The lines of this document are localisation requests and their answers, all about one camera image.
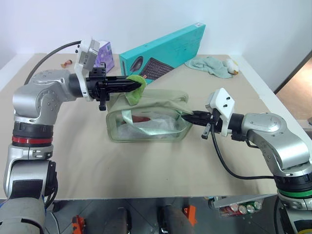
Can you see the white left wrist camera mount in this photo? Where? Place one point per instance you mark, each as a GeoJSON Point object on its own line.
{"type": "Point", "coordinates": [84, 57]}

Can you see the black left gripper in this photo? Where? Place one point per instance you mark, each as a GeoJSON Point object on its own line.
{"type": "Point", "coordinates": [96, 85]}

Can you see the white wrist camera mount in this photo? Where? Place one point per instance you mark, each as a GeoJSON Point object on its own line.
{"type": "Point", "coordinates": [223, 98]}
{"type": "Point", "coordinates": [84, 57]}

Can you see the purple patterned box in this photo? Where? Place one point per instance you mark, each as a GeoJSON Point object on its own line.
{"type": "Point", "coordinates": [106, 54]}

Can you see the silver and red drink can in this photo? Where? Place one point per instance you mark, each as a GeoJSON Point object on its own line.
{"type": "Point", "coordinates": [242, 209]}

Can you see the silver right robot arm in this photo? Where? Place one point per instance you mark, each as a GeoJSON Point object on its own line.
{"type": "Point", "coordinates": [275, 136]}

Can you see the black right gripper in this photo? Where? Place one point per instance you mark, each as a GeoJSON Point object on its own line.
{"type": "Point", "coordinates": [214, 119]}

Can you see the small brown and red object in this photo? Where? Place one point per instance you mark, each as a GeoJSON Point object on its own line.
{"type": "Point", "coordinates": [66, 63]}

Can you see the green drink can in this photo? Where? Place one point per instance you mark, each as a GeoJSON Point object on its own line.
{"type": "Point", "coordinates": [258, 205]}
{"type": "Point", "coordinates": [250, 207]}

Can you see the brown door frame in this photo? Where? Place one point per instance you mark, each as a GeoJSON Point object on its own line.
{"type": "Point", "coordinates": [292, 72]}

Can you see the clear tray of cans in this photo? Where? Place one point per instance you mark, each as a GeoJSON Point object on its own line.
{"type": "Point", "coordinates": [223, 202]}

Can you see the green pouch with clear side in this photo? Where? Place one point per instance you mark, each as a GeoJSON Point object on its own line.
{"type": "Point", "coordinates": [156, 102]}

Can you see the teal keyboard and mouse box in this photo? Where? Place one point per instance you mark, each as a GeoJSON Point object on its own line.
{"type": "Point", "coordinates": [175, 46]}

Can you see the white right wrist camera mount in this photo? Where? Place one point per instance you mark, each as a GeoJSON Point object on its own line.
{"type": "Point", "coordinates": [223, 98]}

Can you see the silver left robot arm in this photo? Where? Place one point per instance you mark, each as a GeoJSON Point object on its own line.
{"type": "Point", "coordinates": [29, 97]}

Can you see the orange plastic part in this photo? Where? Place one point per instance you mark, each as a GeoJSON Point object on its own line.
{"type": "Point", "coordinates": [190, 214]}
{"type": "Point", "coordinates": [78, 223]}

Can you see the dark rounded shape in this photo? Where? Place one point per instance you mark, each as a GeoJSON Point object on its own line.
{"type": "Point", "coordinates": [124, 221]}
{"type": "Point", "coordinates": [174, 219]}

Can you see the white and yellow plush toy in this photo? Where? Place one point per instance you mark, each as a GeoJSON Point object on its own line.
{"type": "Point", "coordinates": [231, 65]}

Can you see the red item inside pouch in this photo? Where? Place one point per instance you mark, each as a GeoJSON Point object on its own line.
{"type": "Point", "coordinates": [141, 119]}

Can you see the light green crumpled cloth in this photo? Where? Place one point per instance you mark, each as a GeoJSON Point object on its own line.
{"type": "Point", "coordinates": [209, 65]}

